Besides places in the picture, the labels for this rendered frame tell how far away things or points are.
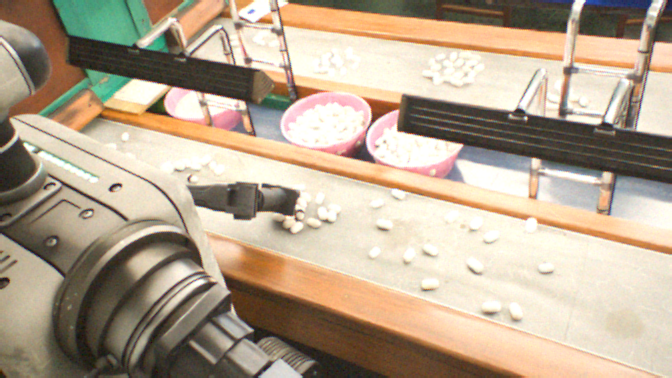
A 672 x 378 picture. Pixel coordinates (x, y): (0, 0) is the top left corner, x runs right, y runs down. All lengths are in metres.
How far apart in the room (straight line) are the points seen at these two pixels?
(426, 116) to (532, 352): 0.50
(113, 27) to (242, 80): 0.82
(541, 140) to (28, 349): 0.95
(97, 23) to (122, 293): 1.68
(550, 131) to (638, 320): 0.42
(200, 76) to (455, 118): 0.64
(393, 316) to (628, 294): 0.47
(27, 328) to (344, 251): 1.00
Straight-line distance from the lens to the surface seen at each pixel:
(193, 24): 2.51
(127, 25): 2.36
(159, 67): 1.74
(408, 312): 1.42
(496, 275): 1.52
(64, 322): 0.69
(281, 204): 1.61
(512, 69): 2.14
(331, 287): 1.49
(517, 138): 1.33
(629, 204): 1.80
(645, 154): 1.30
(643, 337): 1.46
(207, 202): 1.48
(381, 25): 2.38
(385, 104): 2.00
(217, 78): 1.63
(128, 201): 0.73
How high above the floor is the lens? 1.89
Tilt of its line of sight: 41 degrees down
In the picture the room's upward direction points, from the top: 11 degrees counter-clockwise
